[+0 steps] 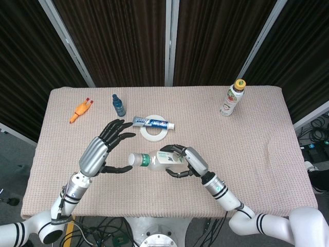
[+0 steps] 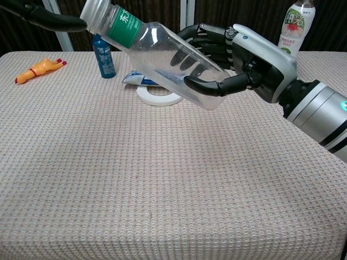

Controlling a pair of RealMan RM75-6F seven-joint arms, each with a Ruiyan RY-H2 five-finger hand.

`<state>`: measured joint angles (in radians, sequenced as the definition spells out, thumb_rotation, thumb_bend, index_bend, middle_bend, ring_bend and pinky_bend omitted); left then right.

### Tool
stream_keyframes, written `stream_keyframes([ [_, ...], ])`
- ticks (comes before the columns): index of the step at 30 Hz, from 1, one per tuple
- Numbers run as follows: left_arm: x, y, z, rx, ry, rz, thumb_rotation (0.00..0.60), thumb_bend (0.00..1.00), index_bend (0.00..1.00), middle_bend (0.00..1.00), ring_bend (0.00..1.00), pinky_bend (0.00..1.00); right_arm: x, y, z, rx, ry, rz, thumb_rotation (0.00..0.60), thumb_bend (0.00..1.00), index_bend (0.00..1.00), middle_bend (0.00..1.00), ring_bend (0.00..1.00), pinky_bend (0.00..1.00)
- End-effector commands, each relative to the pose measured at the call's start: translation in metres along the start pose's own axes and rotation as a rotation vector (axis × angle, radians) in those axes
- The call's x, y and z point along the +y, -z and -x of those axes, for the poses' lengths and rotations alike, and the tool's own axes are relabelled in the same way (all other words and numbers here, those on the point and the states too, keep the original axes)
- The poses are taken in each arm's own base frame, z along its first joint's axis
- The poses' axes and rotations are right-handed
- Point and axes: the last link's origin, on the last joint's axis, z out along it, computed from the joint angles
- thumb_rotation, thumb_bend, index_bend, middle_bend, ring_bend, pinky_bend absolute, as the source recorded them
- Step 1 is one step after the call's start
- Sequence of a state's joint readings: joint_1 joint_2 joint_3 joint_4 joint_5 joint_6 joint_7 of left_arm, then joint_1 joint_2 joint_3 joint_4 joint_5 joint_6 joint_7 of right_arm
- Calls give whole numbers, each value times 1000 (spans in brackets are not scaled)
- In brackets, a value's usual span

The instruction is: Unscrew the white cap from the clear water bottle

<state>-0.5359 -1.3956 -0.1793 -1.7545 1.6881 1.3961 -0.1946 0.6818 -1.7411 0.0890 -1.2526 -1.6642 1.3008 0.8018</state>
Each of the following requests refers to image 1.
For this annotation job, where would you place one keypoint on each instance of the juice bottle yellow cap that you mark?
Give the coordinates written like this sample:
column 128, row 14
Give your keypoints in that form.
column 230, row 101

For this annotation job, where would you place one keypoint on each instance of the orange rubber chicken toy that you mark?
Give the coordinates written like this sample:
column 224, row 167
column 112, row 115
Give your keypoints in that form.
column 81, row 109

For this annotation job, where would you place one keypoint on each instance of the white tape roll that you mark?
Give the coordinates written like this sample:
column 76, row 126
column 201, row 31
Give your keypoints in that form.
column 154, row 136

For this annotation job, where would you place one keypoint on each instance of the blue spray bottle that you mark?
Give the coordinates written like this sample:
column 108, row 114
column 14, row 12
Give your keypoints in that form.
column 119, row 107

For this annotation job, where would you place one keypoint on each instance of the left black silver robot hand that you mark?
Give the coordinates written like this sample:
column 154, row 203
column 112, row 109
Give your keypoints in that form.
column 93, row 154

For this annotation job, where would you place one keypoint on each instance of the transparent plastic bottle green label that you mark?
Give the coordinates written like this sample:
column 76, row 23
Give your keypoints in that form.
column 159, row 162

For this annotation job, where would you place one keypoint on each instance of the dark fabric partition panel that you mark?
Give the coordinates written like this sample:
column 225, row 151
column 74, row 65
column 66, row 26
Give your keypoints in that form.
column 115, row 38
column 303, row 64
column 25, row 64
column 218, row 38

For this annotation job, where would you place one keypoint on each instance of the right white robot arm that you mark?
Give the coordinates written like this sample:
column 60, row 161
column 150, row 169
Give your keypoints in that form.
column 226, row 196

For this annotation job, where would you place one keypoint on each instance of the black shoe white sole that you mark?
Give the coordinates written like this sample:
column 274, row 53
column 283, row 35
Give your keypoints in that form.
column 320, row 178

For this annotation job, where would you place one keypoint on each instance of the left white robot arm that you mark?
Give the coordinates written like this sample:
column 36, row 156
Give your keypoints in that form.
column 73, row 190

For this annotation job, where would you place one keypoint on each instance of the white robot torso base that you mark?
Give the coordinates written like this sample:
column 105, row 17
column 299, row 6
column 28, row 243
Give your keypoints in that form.
column 159, row 229

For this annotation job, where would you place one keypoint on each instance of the beige waffle tablecloth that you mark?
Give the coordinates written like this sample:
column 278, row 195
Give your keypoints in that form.
column 154, row 195

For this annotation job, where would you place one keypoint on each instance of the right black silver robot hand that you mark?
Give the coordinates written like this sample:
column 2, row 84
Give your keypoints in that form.
column 196, row 160

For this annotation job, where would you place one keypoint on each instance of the black power strip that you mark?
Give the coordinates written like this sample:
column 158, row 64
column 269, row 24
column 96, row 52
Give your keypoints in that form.
column 314, row 150

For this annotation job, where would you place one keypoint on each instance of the blue white toothpaste tube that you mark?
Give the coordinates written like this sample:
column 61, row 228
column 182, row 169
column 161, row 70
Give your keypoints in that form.
column 154, row 123

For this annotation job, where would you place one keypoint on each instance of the green circuit board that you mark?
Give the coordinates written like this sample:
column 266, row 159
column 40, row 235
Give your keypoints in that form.
column 119, row 241

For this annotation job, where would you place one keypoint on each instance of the white bottle cap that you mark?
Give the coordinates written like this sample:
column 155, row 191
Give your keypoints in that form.
column 133, row 159

